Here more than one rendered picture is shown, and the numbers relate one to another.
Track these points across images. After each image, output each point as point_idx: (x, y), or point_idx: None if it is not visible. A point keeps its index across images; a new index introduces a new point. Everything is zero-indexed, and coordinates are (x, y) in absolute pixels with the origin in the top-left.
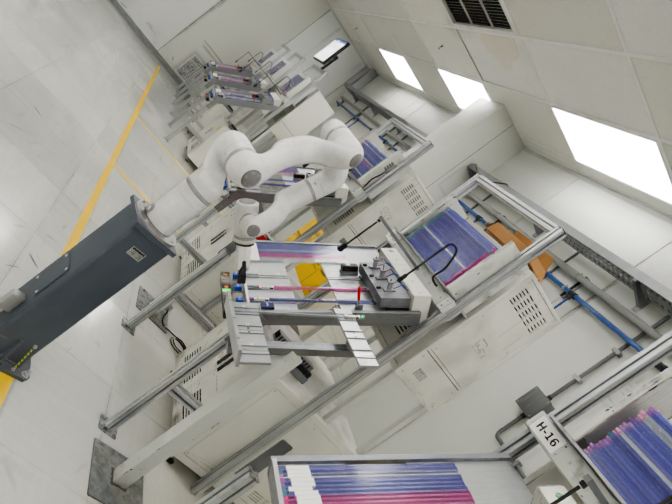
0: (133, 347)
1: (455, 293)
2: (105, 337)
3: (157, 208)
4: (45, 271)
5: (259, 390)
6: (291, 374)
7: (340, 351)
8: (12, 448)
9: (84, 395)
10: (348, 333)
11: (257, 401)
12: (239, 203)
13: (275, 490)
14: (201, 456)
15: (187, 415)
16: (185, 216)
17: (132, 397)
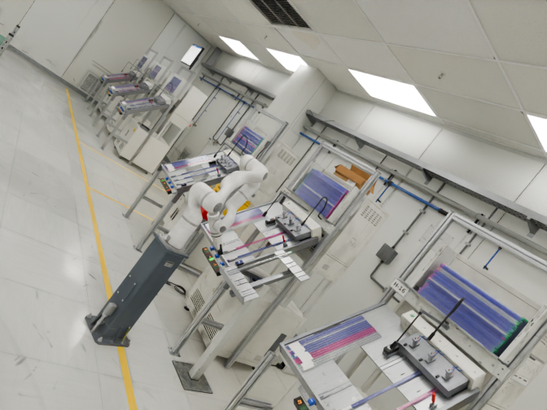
0: (160, 302)
1: (333, 221)
2: None
3: (172, 237)
4: (121, 287)
5: (251, 308)
6: None
7: (286, 275)
8: (143, 381)
9: (155, 340)
10: (287, 264)
11: None
12: (209, 216)
13: (289, 358)
14: (225, 348)
15: (208, 329)
16: (188, 236)
17: (175, 330)
